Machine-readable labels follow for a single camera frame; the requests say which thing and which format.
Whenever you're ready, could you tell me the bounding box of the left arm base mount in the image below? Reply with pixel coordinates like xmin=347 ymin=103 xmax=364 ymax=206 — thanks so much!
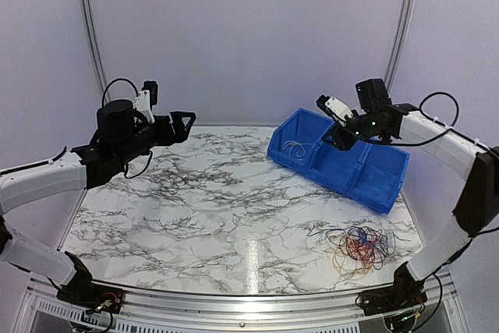
xmin=56 ymin=283 xmax=125 ymax=314

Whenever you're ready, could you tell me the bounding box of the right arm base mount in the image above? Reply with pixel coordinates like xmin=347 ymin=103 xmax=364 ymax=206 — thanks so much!
xmin=355 ymin=286 xmax=428 ymax=316

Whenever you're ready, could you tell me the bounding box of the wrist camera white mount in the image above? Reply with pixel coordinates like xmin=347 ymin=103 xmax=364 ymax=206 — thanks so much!
xmin=133 ymin=80 xmax=158 ymax=124
xmin=316 ymin=95 xmax=353 ymax=124

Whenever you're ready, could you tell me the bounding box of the tangled red blue cable bundle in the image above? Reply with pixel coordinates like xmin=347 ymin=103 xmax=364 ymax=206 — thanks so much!
xmin=306 ymin=221 xmax=410 ymax=282

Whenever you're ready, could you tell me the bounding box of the white thin cable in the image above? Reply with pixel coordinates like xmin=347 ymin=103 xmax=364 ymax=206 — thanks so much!
xmin=281 ymin=140 xmax=310 ymax=161

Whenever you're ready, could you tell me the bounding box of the left aluminium corner post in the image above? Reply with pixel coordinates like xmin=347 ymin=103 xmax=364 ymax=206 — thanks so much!
xmin=80 ymin=0 xmax=111 ymax=107

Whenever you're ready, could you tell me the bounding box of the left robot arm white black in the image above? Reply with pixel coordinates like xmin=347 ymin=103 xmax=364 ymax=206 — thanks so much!
xmin=1 ymin=93 xmax=196 ymax=306

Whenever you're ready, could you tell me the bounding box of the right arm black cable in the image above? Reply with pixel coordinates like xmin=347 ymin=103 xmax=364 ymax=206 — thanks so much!
xmin=373 ymin=92 xmax=461 ymax=149

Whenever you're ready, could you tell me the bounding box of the aluminium front rail frame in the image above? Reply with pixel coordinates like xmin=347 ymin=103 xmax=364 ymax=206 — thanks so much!
xmin=12 ymin=272 xmax=470 ymax=332

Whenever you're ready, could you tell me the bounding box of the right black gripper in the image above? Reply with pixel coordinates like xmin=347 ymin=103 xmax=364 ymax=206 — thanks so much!
xmin=321 ymin=110 xmax=385 ymax=151

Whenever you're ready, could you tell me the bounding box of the blue three-compartment plastic bin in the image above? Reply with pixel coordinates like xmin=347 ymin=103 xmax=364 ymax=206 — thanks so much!
xmin=267 ymin=108 xmax=410 ymax=214

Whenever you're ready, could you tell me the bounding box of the right aluminium corner post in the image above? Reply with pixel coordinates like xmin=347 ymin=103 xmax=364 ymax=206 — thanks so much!
xmin=384 ymin=0 xmax=415 ymax=94

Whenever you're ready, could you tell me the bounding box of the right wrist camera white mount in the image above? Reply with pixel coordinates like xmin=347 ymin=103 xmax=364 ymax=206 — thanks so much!
xmin=316 ymin=95 xmax=353 ymax=124

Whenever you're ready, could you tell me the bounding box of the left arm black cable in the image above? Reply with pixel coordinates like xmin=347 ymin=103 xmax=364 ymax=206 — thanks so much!
xmin=102 ymin=77 xmax=141 ymax=108

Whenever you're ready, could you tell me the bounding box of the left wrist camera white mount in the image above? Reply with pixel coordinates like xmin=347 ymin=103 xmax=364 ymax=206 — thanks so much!
xmin=133 ymin=80 xmax=158 ymax=124

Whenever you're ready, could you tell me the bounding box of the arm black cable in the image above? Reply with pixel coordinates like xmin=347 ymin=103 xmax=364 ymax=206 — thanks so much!
xmin=373 ymin=92 xmax=461 ymax=149
xmin=102 ymin=77 xmax=141 ymax=108

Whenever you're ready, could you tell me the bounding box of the aluminium corner post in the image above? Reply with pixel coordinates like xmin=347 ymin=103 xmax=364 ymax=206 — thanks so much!
xmin=80 ymin=0 xmax=111 ymax=107
xmin=384 ymin=0 xmax=415 ymax=94

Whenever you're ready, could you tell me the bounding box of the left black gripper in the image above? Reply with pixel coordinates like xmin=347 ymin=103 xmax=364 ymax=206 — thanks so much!
xmin=114 ymin=110 xmax=195 ymax=165

